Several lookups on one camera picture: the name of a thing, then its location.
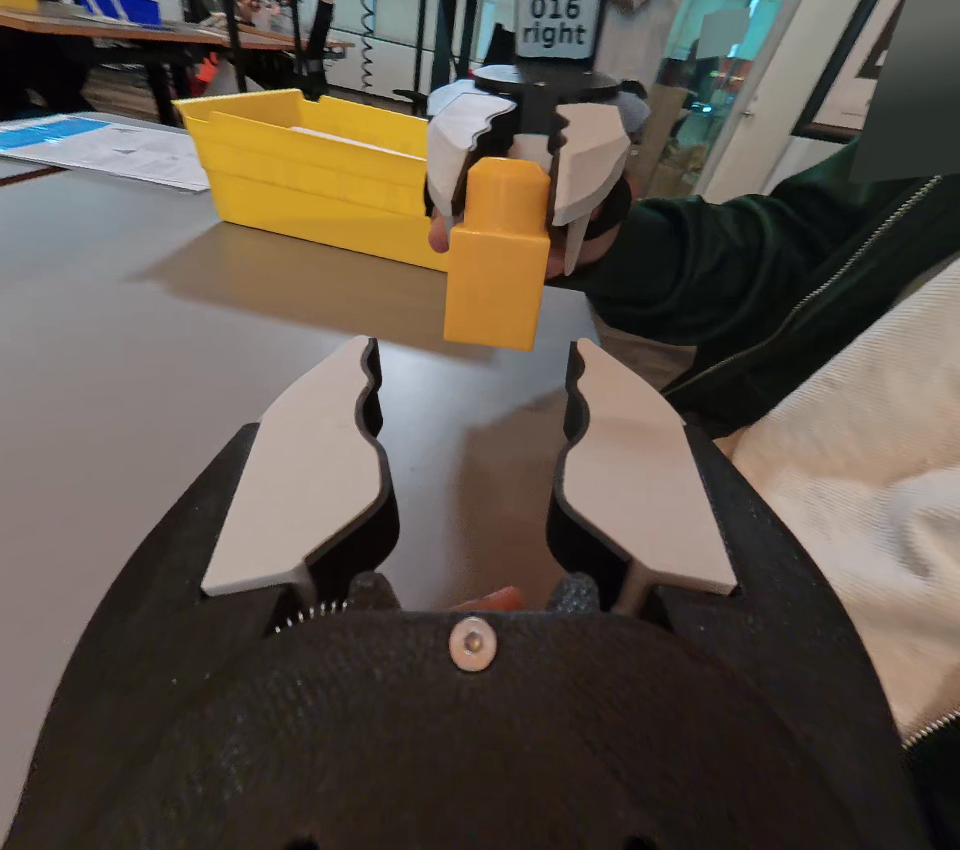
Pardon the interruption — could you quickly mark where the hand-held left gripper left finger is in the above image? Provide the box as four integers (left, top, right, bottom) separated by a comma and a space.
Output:
199, 336, 402, 616

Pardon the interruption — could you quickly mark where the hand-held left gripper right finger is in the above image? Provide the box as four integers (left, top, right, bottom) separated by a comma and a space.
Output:
546, 338, 740, 615

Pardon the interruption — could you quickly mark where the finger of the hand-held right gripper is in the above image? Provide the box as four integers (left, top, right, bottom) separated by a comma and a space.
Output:
549, 101, 634, 229
424, 81, 520, 219

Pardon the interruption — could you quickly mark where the yellow plastic block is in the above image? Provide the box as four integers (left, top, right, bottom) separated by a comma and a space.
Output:
442, 156, 554, 352

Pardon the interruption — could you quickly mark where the person's right forearm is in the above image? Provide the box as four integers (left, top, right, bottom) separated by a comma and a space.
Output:
581, 190, 850, 350

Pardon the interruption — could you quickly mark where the grey desk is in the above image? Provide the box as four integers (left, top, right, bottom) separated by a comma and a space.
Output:
0, 112, 625, 791

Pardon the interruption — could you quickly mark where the wooden top office desk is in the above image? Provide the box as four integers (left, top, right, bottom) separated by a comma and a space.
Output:
0, 6, 355, 125

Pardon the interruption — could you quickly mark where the person's right hand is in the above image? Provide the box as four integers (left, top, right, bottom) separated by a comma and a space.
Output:
426, 208, 606, 283

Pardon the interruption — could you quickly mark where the person's left hand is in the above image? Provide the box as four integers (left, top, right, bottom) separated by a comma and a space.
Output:
453, 584, 524, 613

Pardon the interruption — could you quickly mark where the brown cardboard box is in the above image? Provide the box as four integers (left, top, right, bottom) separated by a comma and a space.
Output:
637, 81, 715, 200

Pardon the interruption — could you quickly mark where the black office chair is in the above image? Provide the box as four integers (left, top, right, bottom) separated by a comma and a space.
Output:
300, 0, 351, 95

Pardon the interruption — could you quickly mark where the person's white clothing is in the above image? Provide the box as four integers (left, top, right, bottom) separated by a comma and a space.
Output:
716, 257, 960, 748

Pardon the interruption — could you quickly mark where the black framed marker sign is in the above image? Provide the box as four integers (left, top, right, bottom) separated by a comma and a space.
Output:
791, 0, 939, 144

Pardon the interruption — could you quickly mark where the printed paper sheet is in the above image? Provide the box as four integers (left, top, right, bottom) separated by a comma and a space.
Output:
0, 112, 213, 195

